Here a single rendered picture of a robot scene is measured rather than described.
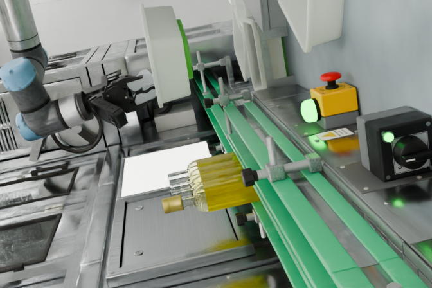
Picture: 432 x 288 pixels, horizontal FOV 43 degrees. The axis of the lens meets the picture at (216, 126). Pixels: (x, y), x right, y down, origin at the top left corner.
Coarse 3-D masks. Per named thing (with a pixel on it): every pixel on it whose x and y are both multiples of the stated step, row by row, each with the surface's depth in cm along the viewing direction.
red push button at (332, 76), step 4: (328, 72) 106; (332, 72) 105; (336, 72) 105; (320, 76) 105; (324, 76) 104; (328, 76) 103; (332, 76) 103; (336, 76) 103; (340, 76) 104; (324, 80) 104; (328, 80) 104; (332, 80) 105; (328, 84) 105; (332, 84) 105
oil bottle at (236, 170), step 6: (234, 168) 131; (240, 168) 131; (204, 174) 131; (210, 174) 131; (216, 174) 130; (222, 174) 129; (228, 174) 128; (234, 174) 128; (192, 180) 130; (198, 180) 129; (204, 180) 128; (192, 186) 128; (192, 192) 128
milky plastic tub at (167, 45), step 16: (144, 16) 121; (160, 16) 123; (144, 32) 116; (160, 32) 116; (176, 32) 116; (160, 48) 114; (176, 48) 114; (160, 64) 115; (176, 64) 116; (160, 80) 118; (176, 80) 119; (160, 96) 119; (176, 96) 121
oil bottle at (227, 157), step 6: (216, 156) 142; (222, 156) 141; (228, 156) 140; (234, 156) 139; (192, 162) 141; (198, 162) 140; (204, 162) 139; (210, 162) 139; (216, 162) 138; (222, 162) 138; (192, 168) 138
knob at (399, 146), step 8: (408, 136) 75; (416, 136) 75; (400, 144) 74; (408, 144) 73; (416, 144) 73; (424, 144) 73; (400, 152) 74; (408, 152) 73; (416, 152) 73; (424, 152) 73; (400, 160) 74; (408, 160) 72; (416, 160) 72; (424, 160) 74; (416, 168) 74
